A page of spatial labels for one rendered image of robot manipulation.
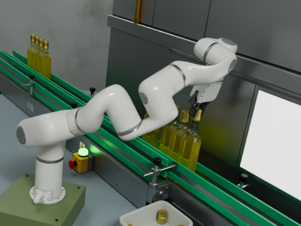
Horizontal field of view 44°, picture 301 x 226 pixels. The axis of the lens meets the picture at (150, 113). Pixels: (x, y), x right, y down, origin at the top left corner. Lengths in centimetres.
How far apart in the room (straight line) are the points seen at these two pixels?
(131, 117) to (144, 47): 78
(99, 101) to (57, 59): 377
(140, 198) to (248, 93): 58
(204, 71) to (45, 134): 50
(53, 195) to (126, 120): 46
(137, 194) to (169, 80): 60
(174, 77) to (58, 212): 62
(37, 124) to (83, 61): 356
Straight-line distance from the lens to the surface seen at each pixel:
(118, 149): 160
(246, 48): 144
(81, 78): 477
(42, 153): 133
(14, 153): 191
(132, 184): 154
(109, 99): 107
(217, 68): 115
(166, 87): 107
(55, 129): 114
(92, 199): 159
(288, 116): 134
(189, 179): 146
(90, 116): 109
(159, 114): 107
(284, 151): 137
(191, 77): 113
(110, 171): 165
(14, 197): 144
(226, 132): 149
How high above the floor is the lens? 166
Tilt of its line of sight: 21 degrees down
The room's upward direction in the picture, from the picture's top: 8 degrees clockwise
